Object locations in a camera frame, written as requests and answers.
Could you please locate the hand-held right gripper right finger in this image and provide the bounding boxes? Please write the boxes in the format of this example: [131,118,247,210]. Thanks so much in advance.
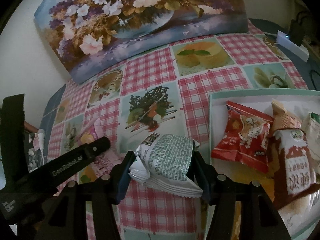
[192,151,292,240]

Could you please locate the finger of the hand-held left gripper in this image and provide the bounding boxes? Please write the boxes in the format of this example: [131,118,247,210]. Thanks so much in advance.
[84,136,111,159]

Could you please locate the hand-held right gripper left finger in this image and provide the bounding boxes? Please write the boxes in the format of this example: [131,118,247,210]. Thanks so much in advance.
[47,150,137,240]

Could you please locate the pink yellow snack packet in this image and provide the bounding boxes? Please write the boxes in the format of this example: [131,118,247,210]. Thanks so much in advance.
[80,117,102,145]

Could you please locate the white green printed packet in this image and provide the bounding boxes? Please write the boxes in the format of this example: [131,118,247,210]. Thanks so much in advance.
[127,132,203,198]

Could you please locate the red snack packet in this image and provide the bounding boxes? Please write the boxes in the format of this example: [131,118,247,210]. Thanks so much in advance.
[211,101,275,173]

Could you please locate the white tray with teal rim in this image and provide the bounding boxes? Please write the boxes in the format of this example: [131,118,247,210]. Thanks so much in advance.
[207,89,320,240]

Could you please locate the dark red white-label packet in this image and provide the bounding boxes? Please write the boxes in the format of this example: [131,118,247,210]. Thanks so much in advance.
[272,128,320,203]

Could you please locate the pink orange biscuit packet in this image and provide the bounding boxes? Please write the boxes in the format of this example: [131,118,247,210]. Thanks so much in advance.
[271,100,303,131]

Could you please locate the round white cake packet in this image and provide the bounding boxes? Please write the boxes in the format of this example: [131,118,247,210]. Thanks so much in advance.
[301,112,320,173]

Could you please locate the crumpled wrapper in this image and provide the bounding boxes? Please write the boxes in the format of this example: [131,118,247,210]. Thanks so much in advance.
[26,132,38,173]

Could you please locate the pink checked tablecloth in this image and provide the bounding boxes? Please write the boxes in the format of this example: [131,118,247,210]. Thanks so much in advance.
[42,30,310,240]

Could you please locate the flower painting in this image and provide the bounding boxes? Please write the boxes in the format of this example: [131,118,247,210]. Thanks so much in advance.
[34,0,249,84]

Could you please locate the white power strip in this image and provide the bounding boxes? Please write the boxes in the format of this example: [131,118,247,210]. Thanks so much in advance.
[275,30,310,63]

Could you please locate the black plug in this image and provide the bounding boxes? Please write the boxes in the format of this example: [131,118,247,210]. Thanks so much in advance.
[290,19,304,47]

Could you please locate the white cable adapter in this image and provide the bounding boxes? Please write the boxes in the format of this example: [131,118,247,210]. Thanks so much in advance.
[36,129,47,166]

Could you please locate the black cable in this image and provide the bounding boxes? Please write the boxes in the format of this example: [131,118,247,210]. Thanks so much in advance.
[309,69,320,91]

